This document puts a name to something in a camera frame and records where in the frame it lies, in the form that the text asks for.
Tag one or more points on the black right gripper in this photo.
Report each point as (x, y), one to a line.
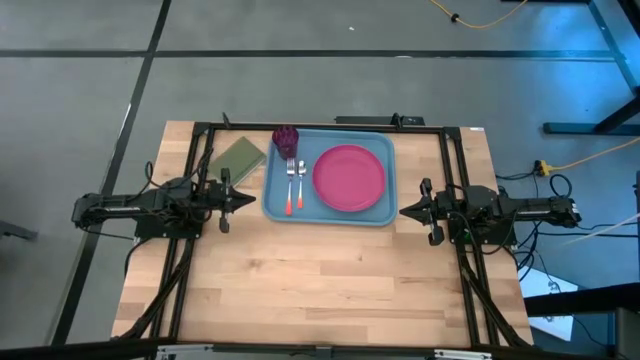
(442, 207)

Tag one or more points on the black rail with silver brackets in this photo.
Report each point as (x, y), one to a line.
(75, 350)

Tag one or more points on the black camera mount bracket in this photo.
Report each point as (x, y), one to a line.
(370, 120)

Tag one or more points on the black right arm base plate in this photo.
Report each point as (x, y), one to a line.
(500, 237)

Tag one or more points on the blue plastic tray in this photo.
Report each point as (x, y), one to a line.
(275, 200)

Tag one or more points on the pink round plate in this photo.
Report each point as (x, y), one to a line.
(349, 178)

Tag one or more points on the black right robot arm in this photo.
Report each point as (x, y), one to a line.
(530, 207)

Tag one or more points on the green spiral notebook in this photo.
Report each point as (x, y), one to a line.
(237, 155)

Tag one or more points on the black desk leg frame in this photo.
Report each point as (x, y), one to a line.
(575, 128)

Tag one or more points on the grey box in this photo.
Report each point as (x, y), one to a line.
(627, 335)

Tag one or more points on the black aluminium table frame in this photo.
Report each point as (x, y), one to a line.
(240, 126)

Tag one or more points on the grey floor object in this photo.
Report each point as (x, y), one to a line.
(15, 231)

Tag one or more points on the black beam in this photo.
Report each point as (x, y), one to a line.
(585, 300)

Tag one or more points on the pale thin rod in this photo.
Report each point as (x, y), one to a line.
(615, 226)

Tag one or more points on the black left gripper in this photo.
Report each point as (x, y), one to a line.
(224, 200)

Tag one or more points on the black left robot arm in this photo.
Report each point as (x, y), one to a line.
(115, 205)

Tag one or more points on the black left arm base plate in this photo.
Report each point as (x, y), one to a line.
(165, 232)

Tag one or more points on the purple cup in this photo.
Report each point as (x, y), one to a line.
(286, 142)

